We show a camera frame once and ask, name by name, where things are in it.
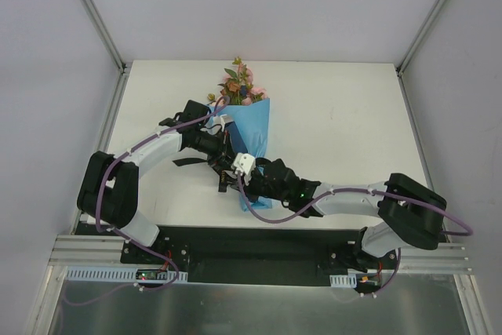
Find black ribbon gold lettering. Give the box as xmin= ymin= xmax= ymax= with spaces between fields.
xmin=173 ymin=157 xmax=238 ymax=193

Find blue wrapping paper sheet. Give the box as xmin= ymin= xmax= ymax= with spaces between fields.
xmin=206 ymin=98 xmax=275 ymax=214

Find fake flower stem orange blooms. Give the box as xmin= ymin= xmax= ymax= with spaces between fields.
xmin=207 ymin=75 xmax=251 ymax=105

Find fake flower stem pink roses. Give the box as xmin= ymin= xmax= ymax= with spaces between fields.
xmin=219 ymin=56 xmax=268 ymax=106

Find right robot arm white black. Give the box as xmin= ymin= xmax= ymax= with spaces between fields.
xmin=232 ymin=154 xmax=446 ymax=271

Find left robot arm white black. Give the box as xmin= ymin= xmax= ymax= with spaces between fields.
xmin=77 ymin=98 xmax=240 ymax=264

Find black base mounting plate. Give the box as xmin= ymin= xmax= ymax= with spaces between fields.
xmin=121 ymin=224 xmax=407 ymax=285

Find right white cable duct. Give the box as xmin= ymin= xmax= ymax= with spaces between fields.
xmin=329 ymin=273 xmax=357 ymax=289

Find white cable duct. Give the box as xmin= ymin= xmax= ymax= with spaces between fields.
xmin=329 ymin=273 xmax=357 ymax=289
xmin=66 ymin=266 xmax=188 ymax=285

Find aluminium front rail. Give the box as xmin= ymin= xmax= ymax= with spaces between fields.
xmin=48 ymin=235 xmax=474 ymax=275

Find left white cable duct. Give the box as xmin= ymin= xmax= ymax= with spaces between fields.
xmin=66 ymin=266 xmax=188 ymax=285

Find left aluminium frame post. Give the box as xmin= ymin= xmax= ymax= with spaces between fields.
xmin=79 ymin=0 xmax=127 ymax=74

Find aluminium frame post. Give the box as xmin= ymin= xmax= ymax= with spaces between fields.
xmin=79 ymin=0 xmax=127 ymax=74
xmin=396 ymin=0 xmax=449 ymax=78

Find right aluminium frame post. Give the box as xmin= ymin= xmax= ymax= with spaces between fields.
xmin=396 ymin=0 xmax=449 ymax=78

